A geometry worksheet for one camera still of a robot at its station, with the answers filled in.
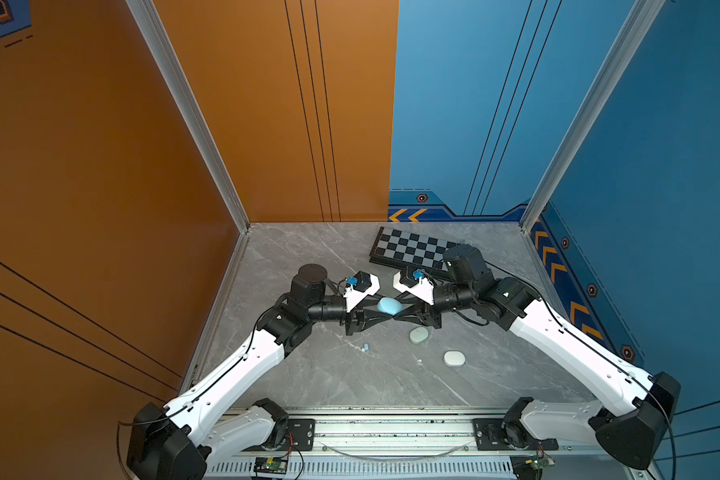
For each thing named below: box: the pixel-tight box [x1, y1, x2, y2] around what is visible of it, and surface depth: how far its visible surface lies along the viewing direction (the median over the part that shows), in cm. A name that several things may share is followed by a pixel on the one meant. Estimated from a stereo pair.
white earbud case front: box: [442, 350, 467, 367], surface depth 87 cm
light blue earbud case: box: [377, 297, 403, 316], surface depth 67 cm
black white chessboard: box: [369, 226, 461, 277], surface depth 111 cm
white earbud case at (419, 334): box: [409, 327, 429, 343], surface depth 91 cm
